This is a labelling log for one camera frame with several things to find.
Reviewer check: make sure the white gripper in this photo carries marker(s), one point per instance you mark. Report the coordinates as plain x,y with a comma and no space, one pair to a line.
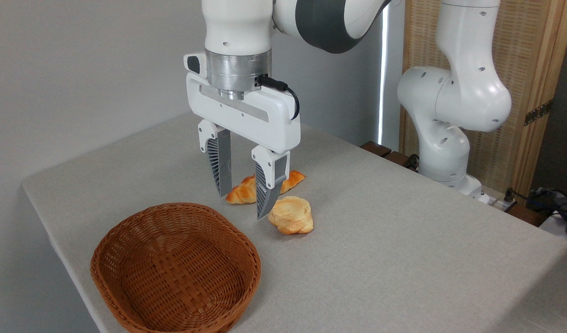
246,118

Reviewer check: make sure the round pale bread bun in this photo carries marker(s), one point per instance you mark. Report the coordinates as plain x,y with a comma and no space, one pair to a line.
292,217

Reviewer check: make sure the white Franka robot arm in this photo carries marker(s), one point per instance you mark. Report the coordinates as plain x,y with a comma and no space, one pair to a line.
468,92

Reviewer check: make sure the golden croissant bread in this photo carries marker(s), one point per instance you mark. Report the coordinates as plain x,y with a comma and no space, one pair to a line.
241,192

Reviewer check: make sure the brown wicker basket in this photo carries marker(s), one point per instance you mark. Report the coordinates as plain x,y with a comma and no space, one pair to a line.
172,277

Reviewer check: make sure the dark brown wooden block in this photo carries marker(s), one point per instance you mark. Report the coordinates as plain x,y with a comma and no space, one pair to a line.
376,148
526,215
399,159

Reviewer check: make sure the dark metal screen hinge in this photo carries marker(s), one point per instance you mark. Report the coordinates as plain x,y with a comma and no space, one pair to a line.
538,112

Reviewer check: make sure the wooden rattan folding screen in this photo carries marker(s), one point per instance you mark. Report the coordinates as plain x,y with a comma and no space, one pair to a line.
524,46

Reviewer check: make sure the dark grey cloth bundle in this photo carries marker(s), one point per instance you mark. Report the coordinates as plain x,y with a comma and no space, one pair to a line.
563,210

